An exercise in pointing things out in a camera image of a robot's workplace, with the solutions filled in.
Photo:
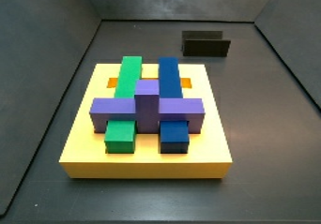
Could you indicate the yellow wooden board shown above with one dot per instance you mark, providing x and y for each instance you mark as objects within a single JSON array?
[{"x": 85, "y": 160}]

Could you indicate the purple m-shaped block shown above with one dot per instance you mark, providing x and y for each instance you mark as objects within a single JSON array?
[{"x": 145, "y": 104}]

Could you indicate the blue rectangular block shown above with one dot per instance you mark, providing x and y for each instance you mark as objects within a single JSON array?
[{"x": 174, "y": 126}]

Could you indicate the green rectangular block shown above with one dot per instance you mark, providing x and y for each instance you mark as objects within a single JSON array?
[{"x": 119, "y": 138}]

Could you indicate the black angled bracket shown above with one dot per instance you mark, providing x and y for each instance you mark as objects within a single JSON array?
[{"x": 204, "y": 43}]

